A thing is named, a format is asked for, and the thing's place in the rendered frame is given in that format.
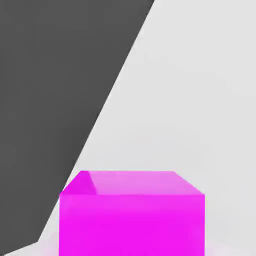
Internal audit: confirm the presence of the small magenta cube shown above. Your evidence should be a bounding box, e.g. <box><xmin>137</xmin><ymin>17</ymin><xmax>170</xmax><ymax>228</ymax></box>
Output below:
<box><xmin>58</xmin><ymin>170</ymin><xmax>206</xmax><ymax>256</ymax></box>

